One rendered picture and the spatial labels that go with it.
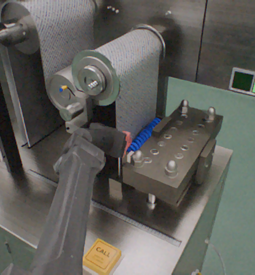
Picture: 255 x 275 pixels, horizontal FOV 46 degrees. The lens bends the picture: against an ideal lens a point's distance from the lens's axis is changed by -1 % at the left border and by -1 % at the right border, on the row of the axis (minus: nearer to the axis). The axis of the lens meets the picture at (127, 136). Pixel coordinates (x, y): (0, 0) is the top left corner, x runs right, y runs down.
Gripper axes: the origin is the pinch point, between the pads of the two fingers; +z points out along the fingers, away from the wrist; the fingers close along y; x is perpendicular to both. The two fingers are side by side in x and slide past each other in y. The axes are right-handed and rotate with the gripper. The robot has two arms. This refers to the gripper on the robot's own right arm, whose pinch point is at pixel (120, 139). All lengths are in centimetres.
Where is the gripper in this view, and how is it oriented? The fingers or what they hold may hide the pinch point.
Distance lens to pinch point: 84.4
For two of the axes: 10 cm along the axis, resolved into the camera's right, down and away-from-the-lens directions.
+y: 8.7, 2.9, -4.1
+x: 2.5, -9.6, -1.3
